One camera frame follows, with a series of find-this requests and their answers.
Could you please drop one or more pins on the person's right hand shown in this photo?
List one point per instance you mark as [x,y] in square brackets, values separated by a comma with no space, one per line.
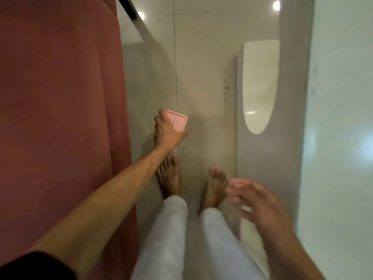
[262,202]

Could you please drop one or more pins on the person's left hand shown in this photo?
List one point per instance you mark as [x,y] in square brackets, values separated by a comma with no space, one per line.
[165,134]

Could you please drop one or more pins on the person's right fingers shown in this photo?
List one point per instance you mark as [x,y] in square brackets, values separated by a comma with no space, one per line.
[240,190]

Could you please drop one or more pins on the person's left thumb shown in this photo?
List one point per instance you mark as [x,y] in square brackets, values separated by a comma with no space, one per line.
[181,134]

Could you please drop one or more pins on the pink phone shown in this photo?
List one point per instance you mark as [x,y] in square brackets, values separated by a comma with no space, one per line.
[177,120]

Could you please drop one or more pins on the person's right forearm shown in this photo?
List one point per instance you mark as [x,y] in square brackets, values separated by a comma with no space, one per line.
[291,256]

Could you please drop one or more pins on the person's left forearm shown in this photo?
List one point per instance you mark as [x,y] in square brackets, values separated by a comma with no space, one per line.
[110,198]

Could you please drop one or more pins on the person's right foot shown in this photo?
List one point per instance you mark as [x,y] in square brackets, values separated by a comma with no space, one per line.
[214,191]

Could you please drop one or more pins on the person's foot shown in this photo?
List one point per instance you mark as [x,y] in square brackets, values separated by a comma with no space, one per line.
[170,179]
[214,191]

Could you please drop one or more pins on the person's left foot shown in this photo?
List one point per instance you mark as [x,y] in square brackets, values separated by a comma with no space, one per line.
[170,179]

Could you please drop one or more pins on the white trousers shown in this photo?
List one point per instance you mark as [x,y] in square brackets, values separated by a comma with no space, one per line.
[166,244]

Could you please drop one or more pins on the glossy white cabinet side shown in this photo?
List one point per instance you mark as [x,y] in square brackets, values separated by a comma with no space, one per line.
[338,148]

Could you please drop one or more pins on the red curtain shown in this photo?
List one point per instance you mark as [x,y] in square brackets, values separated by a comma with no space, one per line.
[61,122]

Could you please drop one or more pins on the black sleeve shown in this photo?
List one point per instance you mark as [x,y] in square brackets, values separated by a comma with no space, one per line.
[35,266]

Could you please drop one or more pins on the black curtain rail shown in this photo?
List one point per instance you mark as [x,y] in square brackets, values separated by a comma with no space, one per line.
[127,6]

